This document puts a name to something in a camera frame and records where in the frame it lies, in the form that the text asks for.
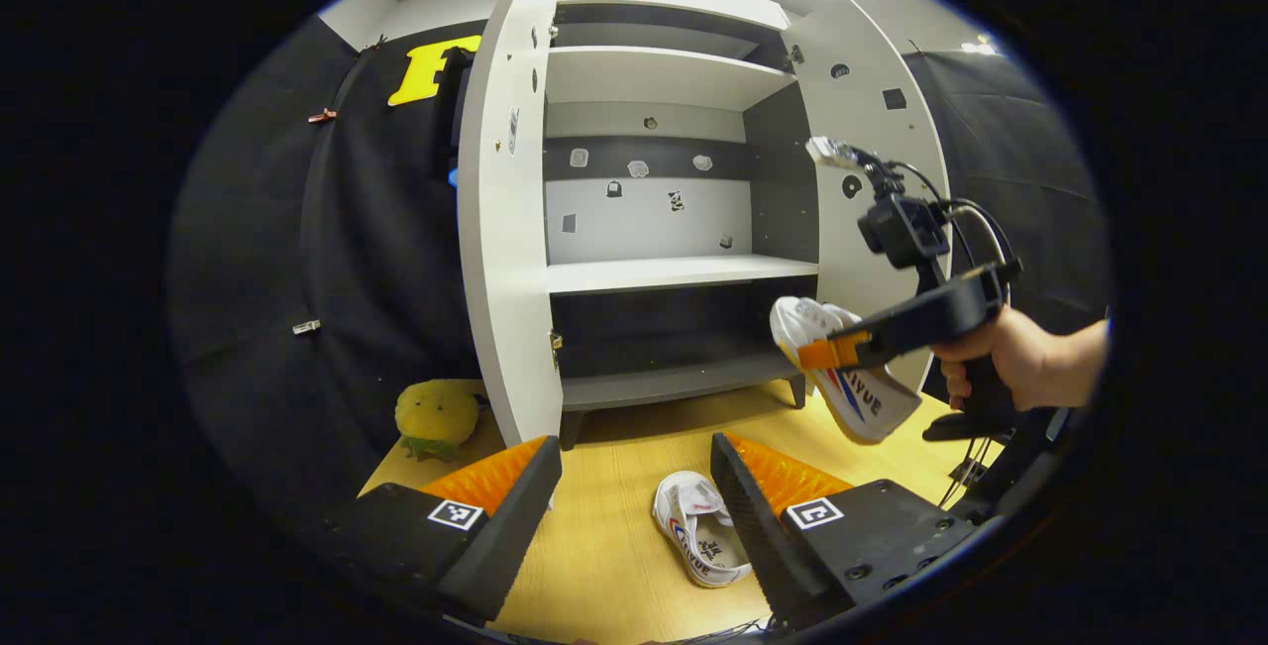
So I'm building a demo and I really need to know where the white canvas shoe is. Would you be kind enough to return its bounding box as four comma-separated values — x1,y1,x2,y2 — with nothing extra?
652,471,754,589
771,296,922,445

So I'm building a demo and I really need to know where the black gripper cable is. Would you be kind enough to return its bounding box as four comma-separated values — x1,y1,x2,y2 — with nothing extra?
887,160,1021,309

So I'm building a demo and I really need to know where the yellow burger plush toy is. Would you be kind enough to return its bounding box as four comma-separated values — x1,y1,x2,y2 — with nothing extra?
394,378,481,463

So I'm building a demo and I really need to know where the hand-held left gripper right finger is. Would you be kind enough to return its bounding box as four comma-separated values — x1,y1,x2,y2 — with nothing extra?
708,432,992,631

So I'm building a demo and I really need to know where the black backdrop cloth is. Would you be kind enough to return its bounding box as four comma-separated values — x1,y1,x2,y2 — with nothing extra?
168,16,486,527
906,49,1110,398

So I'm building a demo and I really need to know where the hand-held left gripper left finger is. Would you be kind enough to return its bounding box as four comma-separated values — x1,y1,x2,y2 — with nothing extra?
322,435,564,626

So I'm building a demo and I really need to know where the white cabinet door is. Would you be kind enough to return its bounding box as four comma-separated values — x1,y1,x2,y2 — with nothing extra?
456,0,558,448
781,0,954,398

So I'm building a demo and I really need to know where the white grey shoe cabinet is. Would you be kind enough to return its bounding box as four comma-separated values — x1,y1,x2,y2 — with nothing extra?
540,0,825,452

